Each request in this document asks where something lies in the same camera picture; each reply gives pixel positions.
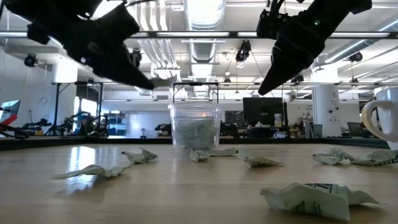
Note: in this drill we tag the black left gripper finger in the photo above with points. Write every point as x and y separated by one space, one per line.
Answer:
124 76
133 67

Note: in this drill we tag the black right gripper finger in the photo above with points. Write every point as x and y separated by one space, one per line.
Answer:
270 74
287 73

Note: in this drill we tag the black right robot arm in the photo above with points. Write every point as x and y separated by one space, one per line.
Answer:
335 12

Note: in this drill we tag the black ceiling spotlight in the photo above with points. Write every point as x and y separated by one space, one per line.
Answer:
30 60
356 57
136 57

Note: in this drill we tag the black monitor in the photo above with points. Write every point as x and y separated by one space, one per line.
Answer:
262 110

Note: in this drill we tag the white bottle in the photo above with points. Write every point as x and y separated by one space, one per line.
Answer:
278 120

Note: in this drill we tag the white pillar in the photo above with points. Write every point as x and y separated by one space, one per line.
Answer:
326 102

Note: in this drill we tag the grey waste bin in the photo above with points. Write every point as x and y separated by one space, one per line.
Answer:
317 130

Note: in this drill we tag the clear plastic cup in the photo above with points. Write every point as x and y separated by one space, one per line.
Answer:
196 112

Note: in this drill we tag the black office chair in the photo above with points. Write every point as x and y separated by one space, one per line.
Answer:
356 129

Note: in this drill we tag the white ceramic mug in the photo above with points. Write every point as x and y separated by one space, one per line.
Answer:
388 121

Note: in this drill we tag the tilted red white screen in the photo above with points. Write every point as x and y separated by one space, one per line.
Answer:
11 110

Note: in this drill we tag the small black ceiling camera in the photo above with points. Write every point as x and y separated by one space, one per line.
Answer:
297 79

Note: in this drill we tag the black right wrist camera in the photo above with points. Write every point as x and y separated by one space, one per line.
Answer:
272 21

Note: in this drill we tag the black hanging camera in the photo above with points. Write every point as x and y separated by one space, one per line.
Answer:
243 51

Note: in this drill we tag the slanted silver duct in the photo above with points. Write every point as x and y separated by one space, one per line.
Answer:
357 46

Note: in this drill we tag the black aluminium table frame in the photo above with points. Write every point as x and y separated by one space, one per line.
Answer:
124 140

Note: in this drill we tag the silver ventilation duct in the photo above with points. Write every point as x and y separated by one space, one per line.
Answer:
202 46

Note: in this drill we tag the tall black stand frame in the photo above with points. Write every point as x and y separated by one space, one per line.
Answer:
57 109

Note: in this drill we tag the round wall clock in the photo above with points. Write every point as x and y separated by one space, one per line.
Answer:
43 100

